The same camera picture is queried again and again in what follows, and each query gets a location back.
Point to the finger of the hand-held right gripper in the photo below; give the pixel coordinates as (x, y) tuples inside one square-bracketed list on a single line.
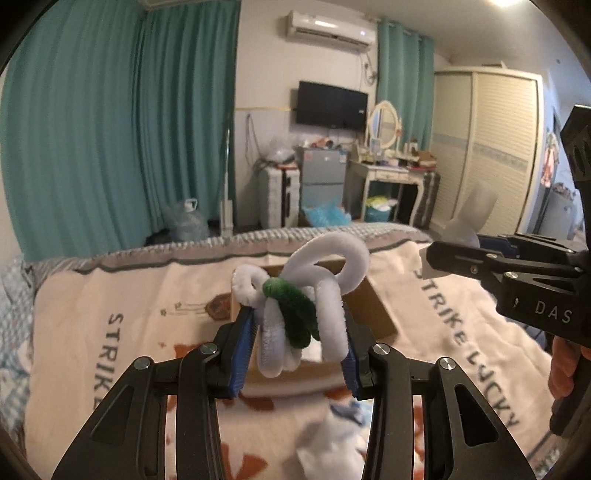
[(461, 261)]

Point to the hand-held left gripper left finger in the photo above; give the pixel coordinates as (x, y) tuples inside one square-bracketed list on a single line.
[(244, 350)]

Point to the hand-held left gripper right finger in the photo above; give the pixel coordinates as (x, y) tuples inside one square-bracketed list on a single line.
[(351, 364)]

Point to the brown cardboard box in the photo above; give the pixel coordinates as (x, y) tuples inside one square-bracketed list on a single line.
[(323, 318)]

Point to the white and green chenille flower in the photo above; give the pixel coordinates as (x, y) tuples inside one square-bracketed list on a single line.
[(302, 297)]

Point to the person's right hand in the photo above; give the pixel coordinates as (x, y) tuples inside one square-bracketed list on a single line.
[(561, 367)]

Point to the white plush toy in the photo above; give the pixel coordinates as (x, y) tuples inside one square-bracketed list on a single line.
[(330, 445)]

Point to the printed beige blanket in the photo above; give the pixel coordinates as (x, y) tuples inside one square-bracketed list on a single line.
[(138, 337)]

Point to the white dressing table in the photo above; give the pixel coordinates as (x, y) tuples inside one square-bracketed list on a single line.
[(388, 180)]

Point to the cream sliding wardrobe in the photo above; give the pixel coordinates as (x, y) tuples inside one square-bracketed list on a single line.
[(489, 147)]

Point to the clear water jug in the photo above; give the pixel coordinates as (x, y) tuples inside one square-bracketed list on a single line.
[(186, 221)]

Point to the blue plastic bag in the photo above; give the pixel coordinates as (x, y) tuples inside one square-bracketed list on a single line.
[(327, 214)]

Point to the oval vanity mirror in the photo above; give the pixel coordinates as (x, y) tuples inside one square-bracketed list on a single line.
[(384, 123)]

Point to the grey suitcase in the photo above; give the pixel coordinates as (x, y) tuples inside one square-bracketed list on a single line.
[(279, 194)]

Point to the small grey refrigerator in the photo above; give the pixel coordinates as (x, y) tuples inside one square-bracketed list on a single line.
[(322, 177)]

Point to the narrow teal curtain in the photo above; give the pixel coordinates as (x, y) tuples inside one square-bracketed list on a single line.
[(404, 87)]

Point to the clear plastic bag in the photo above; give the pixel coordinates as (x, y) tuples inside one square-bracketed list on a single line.
[(280, 147)]

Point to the white air conditioner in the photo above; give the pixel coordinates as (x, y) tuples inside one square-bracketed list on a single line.
[(328, 28)]

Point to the black wall television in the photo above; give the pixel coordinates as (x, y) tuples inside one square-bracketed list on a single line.
[(330, 106)]

